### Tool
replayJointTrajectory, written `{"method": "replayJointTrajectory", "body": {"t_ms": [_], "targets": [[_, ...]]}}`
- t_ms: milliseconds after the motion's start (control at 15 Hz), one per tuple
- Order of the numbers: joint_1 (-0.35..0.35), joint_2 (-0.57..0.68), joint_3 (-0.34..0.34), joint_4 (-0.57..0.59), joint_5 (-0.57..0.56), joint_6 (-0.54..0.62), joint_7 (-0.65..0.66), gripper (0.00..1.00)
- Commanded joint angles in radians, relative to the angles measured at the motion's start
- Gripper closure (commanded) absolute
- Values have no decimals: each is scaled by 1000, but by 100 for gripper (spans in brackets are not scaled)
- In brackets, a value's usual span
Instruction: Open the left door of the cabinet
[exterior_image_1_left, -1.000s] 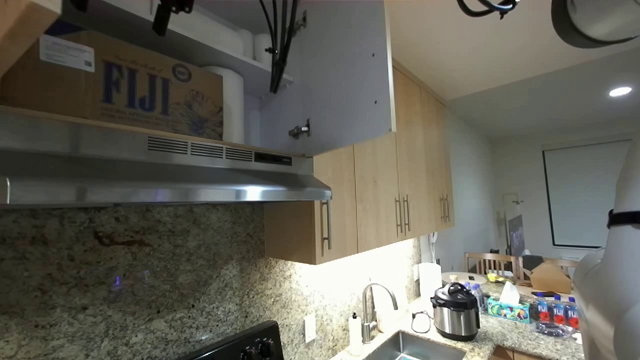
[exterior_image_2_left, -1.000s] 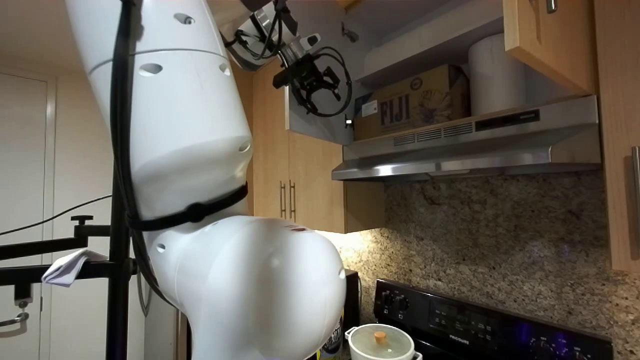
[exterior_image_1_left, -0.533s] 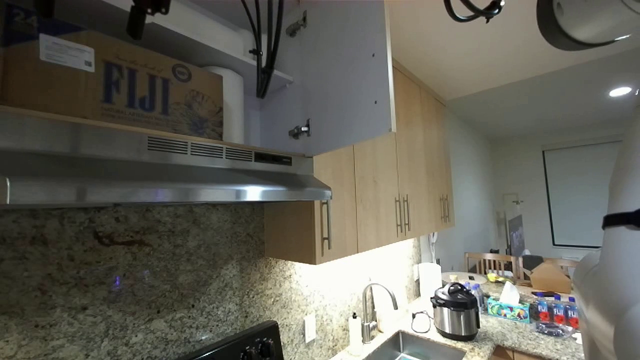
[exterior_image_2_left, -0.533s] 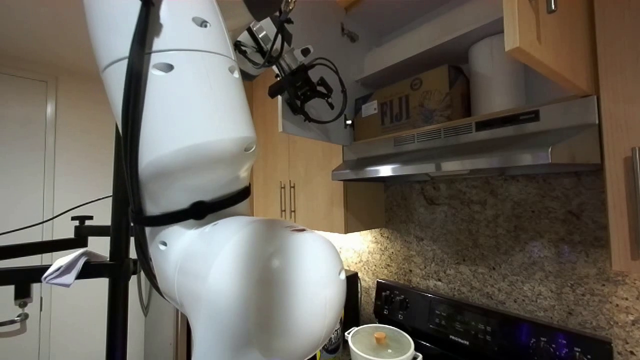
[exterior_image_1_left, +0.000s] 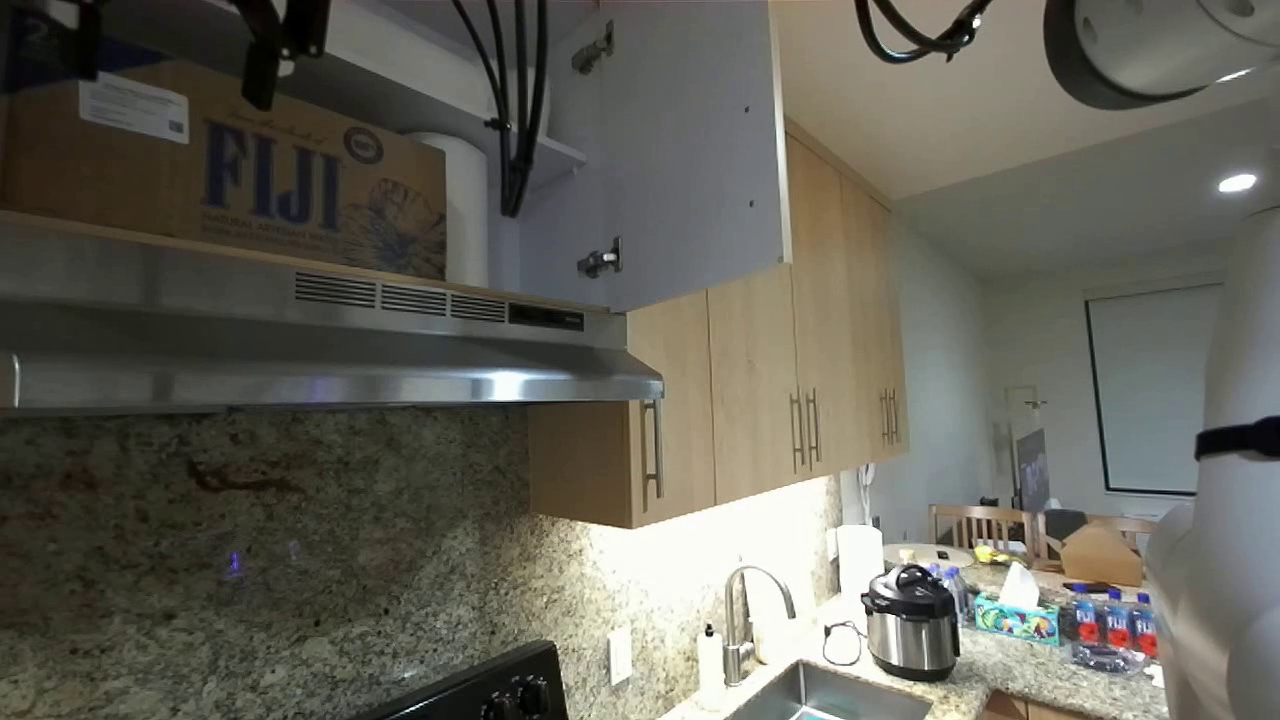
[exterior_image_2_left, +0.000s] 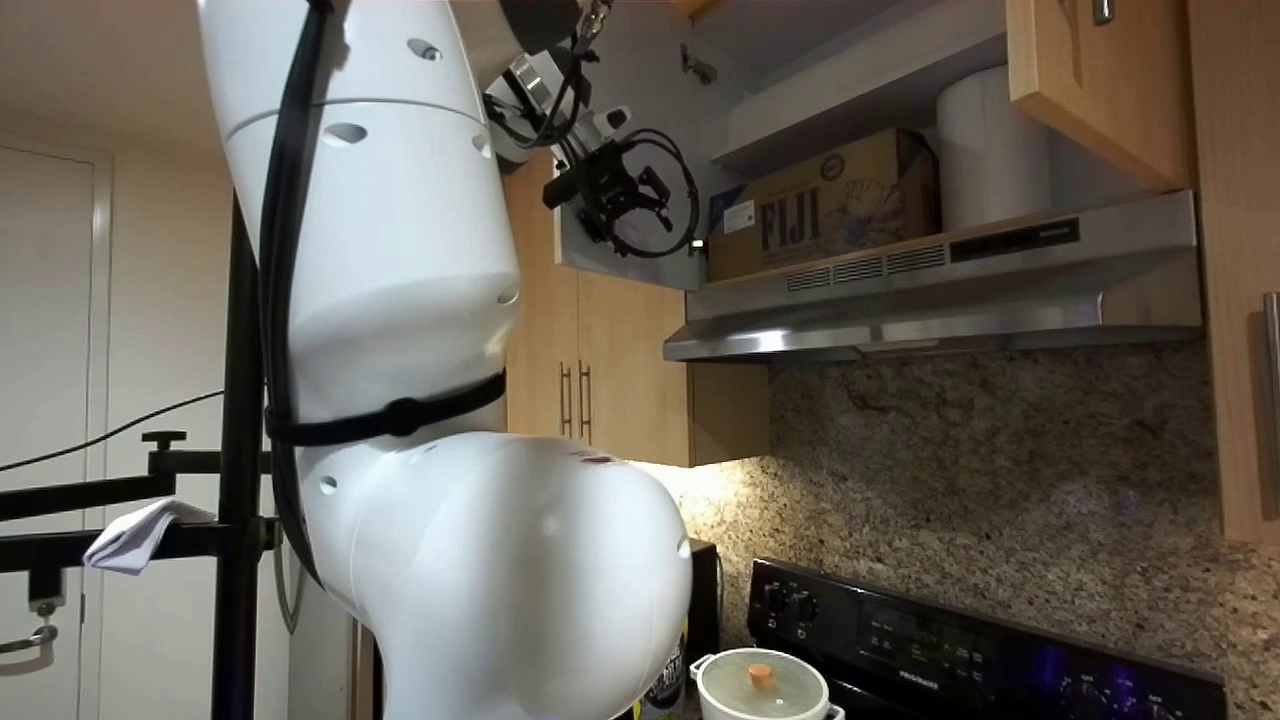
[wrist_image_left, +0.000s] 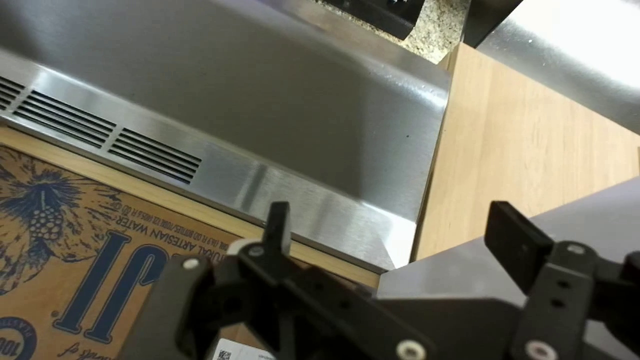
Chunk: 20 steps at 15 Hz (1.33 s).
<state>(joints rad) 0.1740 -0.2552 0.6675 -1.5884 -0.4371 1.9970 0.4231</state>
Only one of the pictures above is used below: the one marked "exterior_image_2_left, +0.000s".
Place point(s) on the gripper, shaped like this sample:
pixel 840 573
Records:
pixel 603 180

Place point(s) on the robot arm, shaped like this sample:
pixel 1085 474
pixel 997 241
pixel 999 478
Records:
pixel 400 250

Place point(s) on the cabinet door with white inside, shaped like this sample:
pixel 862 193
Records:
pixel 650 60

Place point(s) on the wooden cabinet over range hood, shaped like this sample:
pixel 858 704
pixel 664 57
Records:
pixel 860 120

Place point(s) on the tall wooden cabinet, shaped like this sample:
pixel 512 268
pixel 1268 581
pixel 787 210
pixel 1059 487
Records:
pixel 1235 250

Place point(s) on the white room door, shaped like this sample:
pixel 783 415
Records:
pixel 50 350

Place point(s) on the brown cardboard box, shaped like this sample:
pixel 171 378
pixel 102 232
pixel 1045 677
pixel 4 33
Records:
pixel 830 205

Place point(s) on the stainless steel range hood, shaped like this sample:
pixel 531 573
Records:
pixel 940 290

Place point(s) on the white paper towel roll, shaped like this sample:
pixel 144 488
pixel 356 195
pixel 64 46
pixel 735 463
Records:
pixel 990 150

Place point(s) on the black appliance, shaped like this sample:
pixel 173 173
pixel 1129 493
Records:
pixel 704 600

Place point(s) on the black stove knob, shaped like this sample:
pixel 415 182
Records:
pixel 775 598
pixel 805 608

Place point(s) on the black stand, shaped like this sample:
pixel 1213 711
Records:
pixel 240 450

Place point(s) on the bottle with yellow black label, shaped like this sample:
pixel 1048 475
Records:
pixel 662 690

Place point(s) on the pot lid with orange knob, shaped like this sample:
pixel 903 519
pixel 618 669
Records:
pixel 762 685

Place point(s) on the white pot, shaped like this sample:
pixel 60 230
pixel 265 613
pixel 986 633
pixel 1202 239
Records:
pixel 770 705

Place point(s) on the black stove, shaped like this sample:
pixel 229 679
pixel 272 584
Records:
pixel 950 650

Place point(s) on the white crumpled cloth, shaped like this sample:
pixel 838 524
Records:
pixel 135 535

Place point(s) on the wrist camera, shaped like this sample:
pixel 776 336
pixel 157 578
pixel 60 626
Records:
pixel 562 192

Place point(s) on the wide wooden wall cabinet door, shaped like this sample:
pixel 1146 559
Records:
pixel 635 370

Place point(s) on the wooden wall cabinet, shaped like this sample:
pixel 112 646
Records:
pixel 630 370

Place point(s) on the narrow wooden wall cabinet door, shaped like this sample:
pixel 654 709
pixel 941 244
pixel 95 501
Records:
pixel 540 340

